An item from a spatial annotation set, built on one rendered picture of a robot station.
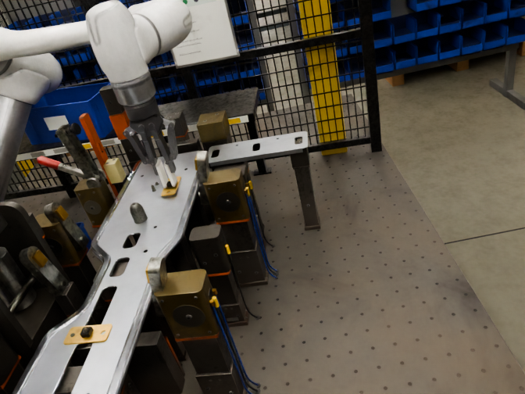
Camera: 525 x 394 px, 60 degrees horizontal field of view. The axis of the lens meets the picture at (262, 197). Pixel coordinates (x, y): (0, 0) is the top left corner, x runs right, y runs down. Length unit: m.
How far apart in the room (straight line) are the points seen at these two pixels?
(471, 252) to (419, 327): 1.27
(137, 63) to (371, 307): 0.78
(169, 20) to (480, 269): 1.72
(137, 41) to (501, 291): 1.75
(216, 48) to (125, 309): 0.98
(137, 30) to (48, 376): 0.69
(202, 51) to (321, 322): 0.96
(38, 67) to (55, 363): 0.94
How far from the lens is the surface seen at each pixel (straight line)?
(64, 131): 1.21
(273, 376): 1.09
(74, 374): 0.88
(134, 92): 1.07
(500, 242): 2.44
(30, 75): 1.55
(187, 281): 0.84
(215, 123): 1.37
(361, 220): 1.44
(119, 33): 1.04
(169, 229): 1.06
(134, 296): 0.93
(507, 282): 2.25
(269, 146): 1.28
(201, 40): 1.61
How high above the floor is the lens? 1.58
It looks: 33 degrees down
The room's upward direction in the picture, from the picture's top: 14 degrees counter-clockwise
